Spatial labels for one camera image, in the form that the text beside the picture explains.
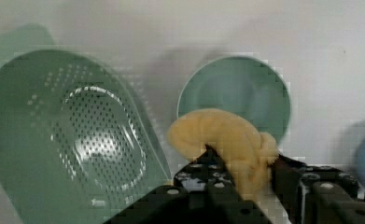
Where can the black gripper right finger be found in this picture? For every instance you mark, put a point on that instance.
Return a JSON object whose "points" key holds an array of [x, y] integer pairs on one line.
{"points": [[317, 194]]}

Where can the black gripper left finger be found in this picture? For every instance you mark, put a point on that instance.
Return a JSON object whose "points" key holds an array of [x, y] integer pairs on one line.
{"points": [[202, 192]]}

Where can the yellow plush banana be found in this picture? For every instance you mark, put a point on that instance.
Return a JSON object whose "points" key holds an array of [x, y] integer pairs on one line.
{"points": [[246, 152]]}

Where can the green mug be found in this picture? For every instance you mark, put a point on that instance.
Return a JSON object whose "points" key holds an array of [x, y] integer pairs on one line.
{"points": [[242, 85]]}

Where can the green colander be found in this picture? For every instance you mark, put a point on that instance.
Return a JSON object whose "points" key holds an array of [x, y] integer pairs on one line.
{"points": [[76, 145]]}

